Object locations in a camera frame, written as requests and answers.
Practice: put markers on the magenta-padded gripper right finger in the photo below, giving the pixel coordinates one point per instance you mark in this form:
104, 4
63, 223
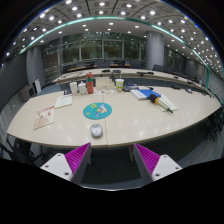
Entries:
163, 165

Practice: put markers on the group of ceiling lights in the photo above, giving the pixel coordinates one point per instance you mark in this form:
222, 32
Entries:
110, 24

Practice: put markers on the group of office chairs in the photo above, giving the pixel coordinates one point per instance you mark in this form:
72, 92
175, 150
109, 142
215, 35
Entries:
100, 63

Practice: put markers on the stack of white paper cups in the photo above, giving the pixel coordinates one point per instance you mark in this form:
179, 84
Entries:
73, 88

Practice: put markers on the black desk device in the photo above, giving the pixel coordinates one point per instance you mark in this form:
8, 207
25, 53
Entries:
130, 87

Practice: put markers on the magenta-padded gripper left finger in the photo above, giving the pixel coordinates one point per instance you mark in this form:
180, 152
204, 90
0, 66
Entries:
58, 165

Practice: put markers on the white lidded mug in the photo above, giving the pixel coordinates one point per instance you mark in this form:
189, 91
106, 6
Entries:
82, 88

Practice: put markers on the magazine with pink red cover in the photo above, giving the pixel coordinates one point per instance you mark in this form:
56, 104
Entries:
44, 117

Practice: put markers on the red drink bottle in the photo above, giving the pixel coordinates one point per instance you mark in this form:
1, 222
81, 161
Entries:
90, 85

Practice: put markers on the white board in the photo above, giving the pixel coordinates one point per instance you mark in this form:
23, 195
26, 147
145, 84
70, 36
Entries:
37, 86

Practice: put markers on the grey monitor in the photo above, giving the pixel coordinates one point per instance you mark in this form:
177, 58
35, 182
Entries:
26, 93

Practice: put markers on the silver grey computer mouse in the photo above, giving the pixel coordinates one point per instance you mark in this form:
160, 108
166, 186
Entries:
96, 130

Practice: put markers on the colourful sticker sheet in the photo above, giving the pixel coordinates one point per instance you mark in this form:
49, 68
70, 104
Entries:
101, 92

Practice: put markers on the black office chair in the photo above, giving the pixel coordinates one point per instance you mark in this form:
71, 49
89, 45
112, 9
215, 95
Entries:
18, 150

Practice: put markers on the paper drink cup with straw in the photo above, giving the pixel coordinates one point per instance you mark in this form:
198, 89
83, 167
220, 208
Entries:
119, 85

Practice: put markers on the round teal cartoon mouse pad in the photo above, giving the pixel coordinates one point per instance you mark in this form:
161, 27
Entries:
96, 111

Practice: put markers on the blue folder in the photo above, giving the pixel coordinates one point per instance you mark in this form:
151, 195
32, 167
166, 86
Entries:
150, 92

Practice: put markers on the beige cardboard box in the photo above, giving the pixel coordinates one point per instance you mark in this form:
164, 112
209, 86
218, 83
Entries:
104, 83

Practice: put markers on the long curved conference desk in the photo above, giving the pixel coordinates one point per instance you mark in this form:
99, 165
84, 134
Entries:
160, 76

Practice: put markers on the white booklet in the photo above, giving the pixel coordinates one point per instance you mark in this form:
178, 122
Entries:
63, 101

